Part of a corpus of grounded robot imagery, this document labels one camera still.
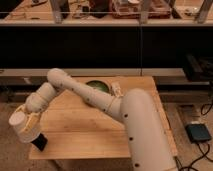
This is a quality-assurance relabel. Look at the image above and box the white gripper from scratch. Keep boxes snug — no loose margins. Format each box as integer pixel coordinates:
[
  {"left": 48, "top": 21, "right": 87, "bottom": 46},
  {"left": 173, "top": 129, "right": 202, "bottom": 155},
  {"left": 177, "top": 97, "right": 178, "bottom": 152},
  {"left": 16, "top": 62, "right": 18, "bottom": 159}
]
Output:
[{"left": 14, "top": 82, "right": 57, "bottom": 132}]

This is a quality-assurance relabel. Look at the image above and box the white ceramic cup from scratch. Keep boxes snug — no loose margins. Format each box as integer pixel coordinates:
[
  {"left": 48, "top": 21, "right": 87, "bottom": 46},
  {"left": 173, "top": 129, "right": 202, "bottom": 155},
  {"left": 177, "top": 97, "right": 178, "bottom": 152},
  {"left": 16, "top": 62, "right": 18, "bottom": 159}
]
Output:
[{"left": 9, "top": 112, "right": 41, "bottom": 143}]

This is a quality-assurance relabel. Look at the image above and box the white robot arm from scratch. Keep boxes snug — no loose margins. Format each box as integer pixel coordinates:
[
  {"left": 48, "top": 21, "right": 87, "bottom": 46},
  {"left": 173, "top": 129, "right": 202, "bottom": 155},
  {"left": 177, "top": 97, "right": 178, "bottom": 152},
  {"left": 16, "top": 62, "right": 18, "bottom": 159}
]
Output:
[{"left": 9, "top": 68, "right": 178, "bottom": 171}]

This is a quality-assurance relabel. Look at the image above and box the black eraser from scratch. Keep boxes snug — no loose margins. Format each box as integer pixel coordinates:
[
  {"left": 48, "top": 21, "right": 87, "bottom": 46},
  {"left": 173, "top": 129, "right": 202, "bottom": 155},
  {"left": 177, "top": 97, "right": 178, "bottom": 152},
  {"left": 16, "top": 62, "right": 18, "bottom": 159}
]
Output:
[{"left": 32, "top": 133, "right": 48, "bottom": 151}]

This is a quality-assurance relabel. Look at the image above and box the wooden table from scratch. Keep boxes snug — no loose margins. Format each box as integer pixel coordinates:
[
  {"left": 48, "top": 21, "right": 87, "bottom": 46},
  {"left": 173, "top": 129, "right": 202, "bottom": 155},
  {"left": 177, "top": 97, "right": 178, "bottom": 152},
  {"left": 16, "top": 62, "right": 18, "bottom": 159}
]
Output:
[{"left": 28, "top": 76, "right": 179, "bottom": 161}]

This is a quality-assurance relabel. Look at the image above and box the green bowl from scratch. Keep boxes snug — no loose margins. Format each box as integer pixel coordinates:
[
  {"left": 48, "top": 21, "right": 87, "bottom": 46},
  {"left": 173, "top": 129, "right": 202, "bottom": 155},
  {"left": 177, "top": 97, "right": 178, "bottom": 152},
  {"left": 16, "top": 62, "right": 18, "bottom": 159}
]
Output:
[{"left": 87, "top": 80, "right": 110, "bottom": 93}]

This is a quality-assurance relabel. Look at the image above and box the long shelf bench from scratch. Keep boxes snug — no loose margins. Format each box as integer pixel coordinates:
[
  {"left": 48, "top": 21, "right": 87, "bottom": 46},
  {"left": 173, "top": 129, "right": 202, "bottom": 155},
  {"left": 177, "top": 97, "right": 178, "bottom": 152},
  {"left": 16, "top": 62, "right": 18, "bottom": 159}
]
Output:
[{"left": 0, "top": 0, "right": 213, "bottom": 83}]

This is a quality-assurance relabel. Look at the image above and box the black foot pedal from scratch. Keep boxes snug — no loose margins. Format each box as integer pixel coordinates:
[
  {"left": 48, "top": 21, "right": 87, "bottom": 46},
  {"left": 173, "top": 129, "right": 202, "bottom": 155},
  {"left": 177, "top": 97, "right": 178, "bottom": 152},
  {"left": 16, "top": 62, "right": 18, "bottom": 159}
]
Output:
[{"left": 185, "top": 124, "right": 212, "bottom": 143}]

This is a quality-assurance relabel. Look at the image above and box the black cable on floor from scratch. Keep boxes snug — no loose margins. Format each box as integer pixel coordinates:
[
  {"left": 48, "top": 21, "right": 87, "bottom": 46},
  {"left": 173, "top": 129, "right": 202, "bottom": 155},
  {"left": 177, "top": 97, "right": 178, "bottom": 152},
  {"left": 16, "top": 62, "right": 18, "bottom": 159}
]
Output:
[{"left": 181, "top": 103, "right": 213, "bottom": 171}]

